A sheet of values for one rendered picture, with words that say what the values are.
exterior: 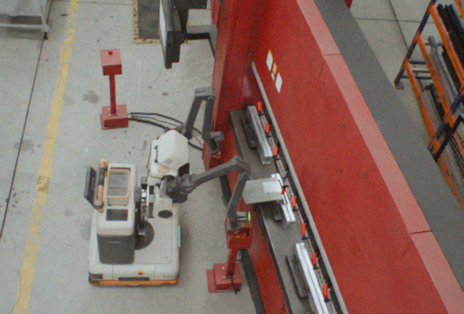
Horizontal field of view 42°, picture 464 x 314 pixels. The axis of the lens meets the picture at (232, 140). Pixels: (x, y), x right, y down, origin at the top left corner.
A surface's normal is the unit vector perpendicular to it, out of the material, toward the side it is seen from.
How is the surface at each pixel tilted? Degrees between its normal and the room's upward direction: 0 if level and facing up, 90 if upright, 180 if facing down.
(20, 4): 0
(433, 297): 90
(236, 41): 90
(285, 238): 0
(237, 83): 90
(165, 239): 0
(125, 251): 90
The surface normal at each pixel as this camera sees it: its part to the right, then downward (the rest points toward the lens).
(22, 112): 0.12, -0.65
